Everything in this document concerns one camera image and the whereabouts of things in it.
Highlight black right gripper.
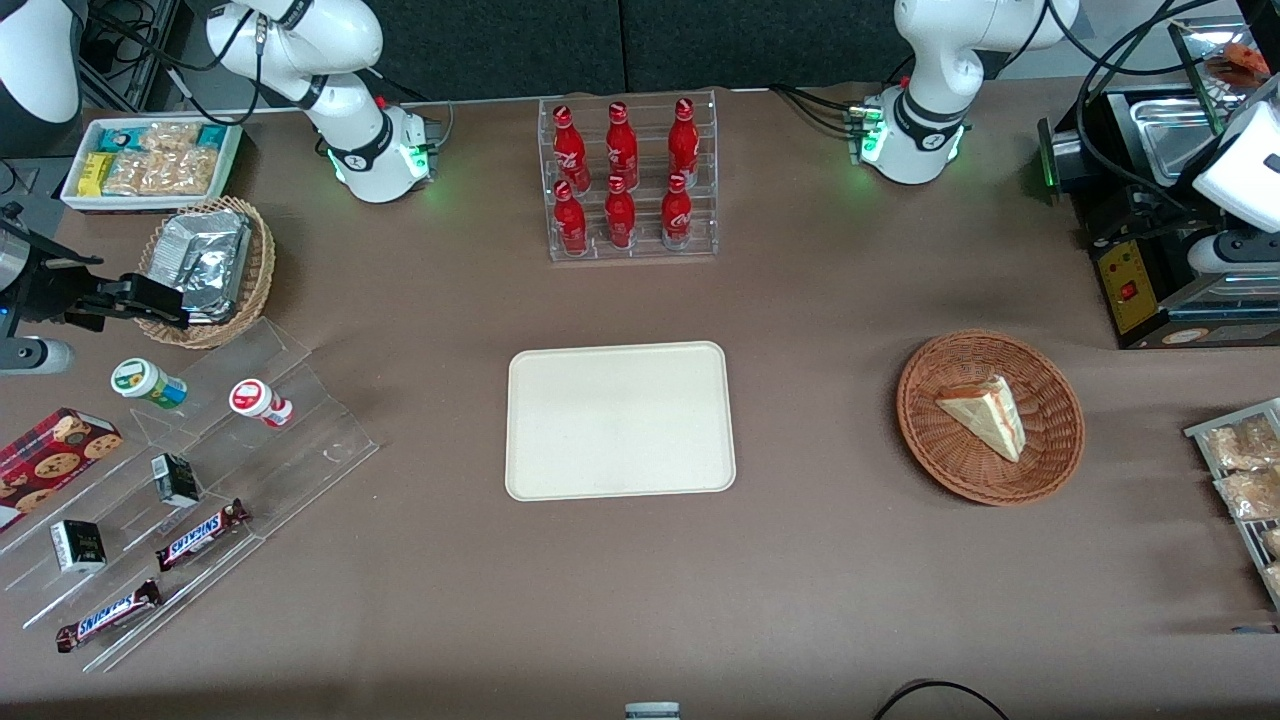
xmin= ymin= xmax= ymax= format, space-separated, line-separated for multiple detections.
xmin=0 ymin=228 xmax=192 ymax=333

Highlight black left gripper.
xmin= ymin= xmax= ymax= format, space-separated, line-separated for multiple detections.
xmin=1088 ymin=185 xmax=1217 ymax=251

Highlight triangular sandwich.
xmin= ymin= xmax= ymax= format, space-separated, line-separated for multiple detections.
xmin=935 ymin=375 xmax=1028 ymax=463

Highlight oval tan wicker basket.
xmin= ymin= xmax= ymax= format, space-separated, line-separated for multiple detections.
xmin=134 ymin=196 xmax=277 ymax=350

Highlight round brown wicker basket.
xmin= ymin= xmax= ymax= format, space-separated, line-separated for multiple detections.
xmin=896 ymin=330 xmax=1086 ymax=506

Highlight tray of packaged snacks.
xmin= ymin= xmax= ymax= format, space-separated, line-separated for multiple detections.
xmin=1184 ymin=397 xmax=1280 ymax=613

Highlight cream plastic tray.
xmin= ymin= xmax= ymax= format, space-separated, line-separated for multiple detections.
xmin=505 ymin=341 xmax=738 ymax=502

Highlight silver foil wrapped package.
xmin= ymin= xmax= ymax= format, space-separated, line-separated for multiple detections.
xmin=149 ymin=210 xmax=252 ymax=324

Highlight black food warmer cabinet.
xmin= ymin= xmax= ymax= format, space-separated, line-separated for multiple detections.
xmin=1037 ymin=0 xmax=1280 ymax=351

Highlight green lid cup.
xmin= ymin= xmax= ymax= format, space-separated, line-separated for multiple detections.
xmin=110 ymin=357 xmax=189 ymax=410

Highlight steel warmer pan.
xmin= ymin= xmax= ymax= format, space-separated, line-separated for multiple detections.
xmin=1130 ymin=93 xmax=1229 ymax=186

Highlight clear bag of crackers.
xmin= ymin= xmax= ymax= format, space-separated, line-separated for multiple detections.
xmin=103 ymin=148 xmax=219 ymax=197
xmin=139 ymin=122 xmax=202 ymax=153

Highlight red lid cup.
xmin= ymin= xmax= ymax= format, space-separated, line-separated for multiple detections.
xmin=228 ymin=378 xmax=295 ymax=429

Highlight white rectangular snack box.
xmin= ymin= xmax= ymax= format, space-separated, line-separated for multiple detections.
xmin=60 ymin=117 xmax=245 ymax=214

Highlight small black carton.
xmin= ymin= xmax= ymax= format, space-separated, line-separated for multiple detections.
xmin=150 ymin=453 xmax=202 ymax=509
xmin=50 ymin=519 xmax=108 ymax=574

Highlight red plaid cookie box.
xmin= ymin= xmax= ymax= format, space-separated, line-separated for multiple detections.
xmin=0 ymin=406 xmax=124 ymax=532

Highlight red fried food pieces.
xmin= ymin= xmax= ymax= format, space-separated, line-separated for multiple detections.
xmin=1205 ymin=42 xmax=1273 ymax=89

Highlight clear acrylic stepped stand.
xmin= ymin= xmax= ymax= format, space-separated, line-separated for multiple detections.
xmin=0 ymin=318 xmax=381 ymax=674

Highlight Snickers bar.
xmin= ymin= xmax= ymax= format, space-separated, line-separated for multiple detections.
xmin=155 ymin=498 xmax=252 ymax=572
xmin=55 ymin=578 xmax=164 ymax=654

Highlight dark partition panel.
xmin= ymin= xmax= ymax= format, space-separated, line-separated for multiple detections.
xmin=362 ymin=0 xmax=623 ymax=103
xmin=620 ymin=0 xmax=906 ymax=94

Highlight red cola bottle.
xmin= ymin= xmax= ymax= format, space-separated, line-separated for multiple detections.
xmin=553 ymin=180 xmax=590 ymax=256
xmin=604 ymin=175 xmax=638 ymax=251
xmin=552 ymin=104 xmax=592 ymax=193
xmin=668 ymin=97 xmax=702 ymax=187
xmin=661 ymin=172 xmax=695 ymax=249
xmin=605 ymin=101 xmax=640 ymax=191

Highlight clear acrylic bottle rack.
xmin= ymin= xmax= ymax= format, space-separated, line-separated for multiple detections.
xmin=538 ymin=89 xmax=720 ymax=264

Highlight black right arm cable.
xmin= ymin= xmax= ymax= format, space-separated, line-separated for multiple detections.
xmin=85 ymin=0 xmax=269 ymax=127

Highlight black metal shelf frame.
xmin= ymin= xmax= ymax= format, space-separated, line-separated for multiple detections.
xmin=78 ymin=0 xmax=187 ymax=113

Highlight black left base cables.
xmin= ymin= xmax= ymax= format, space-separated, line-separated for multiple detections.
xmin=768 ymin=82 xmax=869 ymax=138

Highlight black looped floor cable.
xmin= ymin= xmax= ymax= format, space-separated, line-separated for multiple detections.
xmin=871 ymin=679 xmax=1012 ymax=720

